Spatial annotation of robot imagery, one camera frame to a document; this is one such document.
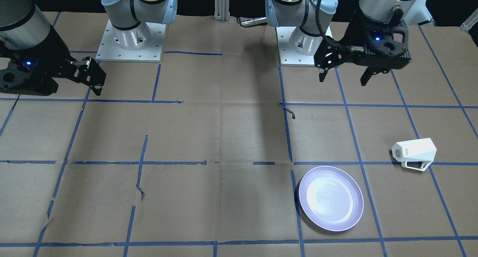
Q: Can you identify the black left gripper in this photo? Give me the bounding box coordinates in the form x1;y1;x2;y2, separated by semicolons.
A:
314;7;411;86

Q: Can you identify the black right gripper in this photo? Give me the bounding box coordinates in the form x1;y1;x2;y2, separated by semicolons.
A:
0;26;106;96

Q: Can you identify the white faceted cup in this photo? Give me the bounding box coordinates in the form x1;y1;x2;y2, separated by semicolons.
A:
391;138;437;171

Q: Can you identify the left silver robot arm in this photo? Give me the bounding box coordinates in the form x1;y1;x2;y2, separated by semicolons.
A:
265;0;416;86

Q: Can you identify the lavender plate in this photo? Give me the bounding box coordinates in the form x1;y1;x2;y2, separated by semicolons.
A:
298;165;365;232

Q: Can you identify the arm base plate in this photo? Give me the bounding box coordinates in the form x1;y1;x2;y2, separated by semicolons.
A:
96;21;168;63
275;26;323;67

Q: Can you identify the silver cable connector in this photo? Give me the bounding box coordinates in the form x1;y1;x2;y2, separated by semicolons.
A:
238;17;267;28

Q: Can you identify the aluminium frame post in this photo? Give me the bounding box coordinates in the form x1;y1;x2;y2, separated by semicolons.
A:
214;0;230;23

